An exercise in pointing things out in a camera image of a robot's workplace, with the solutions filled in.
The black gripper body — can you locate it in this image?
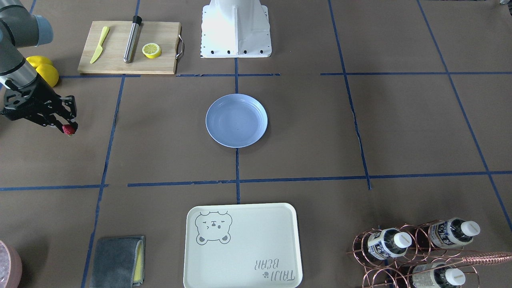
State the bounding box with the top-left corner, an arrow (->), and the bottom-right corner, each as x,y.
1,77 -> 64,123

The red strawberry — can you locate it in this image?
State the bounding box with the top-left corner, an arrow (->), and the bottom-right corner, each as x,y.
62,124 -> 76,136

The blue plate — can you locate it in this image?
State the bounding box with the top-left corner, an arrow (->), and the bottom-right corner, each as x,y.
205,93 -> 268,149

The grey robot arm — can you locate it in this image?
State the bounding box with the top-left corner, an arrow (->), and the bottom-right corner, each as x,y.
0,0 -> 78,135

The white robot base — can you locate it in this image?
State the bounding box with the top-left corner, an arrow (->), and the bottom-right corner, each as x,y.
200,0 -> 272,58

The yellow lemon front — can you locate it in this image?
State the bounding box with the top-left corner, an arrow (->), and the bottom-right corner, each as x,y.
35,64 -> 59,88

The yellow lemon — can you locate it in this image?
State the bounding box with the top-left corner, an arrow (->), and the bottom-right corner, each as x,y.
35,64 -> 59,88
26,55 -> 53,69

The yellow lemon rear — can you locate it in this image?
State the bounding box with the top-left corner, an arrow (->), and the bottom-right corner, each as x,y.
26,55 -> 53,69

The wooden cutting board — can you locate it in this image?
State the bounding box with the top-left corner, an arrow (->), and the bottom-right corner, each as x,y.
78,21 -> 183,74

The yellow plastic knife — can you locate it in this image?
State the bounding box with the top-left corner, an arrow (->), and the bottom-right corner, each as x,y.
90,26 -> 110,64

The half lemon slice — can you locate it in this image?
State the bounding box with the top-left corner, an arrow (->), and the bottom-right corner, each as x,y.
142,43 -> 162,59

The steel cylinder black cap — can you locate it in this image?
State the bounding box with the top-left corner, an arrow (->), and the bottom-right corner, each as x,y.
123,15 -> 142,64

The pink bowl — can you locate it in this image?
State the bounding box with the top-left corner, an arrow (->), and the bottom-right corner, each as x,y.
0,240 -> 23,288

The grey yellow folded cloth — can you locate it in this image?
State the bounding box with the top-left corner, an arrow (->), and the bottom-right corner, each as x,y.
89,235 -> 146,288

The cream bear tray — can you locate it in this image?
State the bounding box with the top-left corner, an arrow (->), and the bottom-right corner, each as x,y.
183,203 -> 303,288

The water bottle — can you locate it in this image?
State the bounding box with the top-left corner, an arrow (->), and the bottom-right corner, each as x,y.
428,218 -> 481,249
408,262 -> 466,288
364,228 -> 413,261

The water bottle bottom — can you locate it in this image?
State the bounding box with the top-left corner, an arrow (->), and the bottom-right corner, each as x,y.
408,262 -> 466,288

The copper wire bottle rack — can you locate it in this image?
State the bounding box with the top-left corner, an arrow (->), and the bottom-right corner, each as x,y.
348,220 -> 511,288

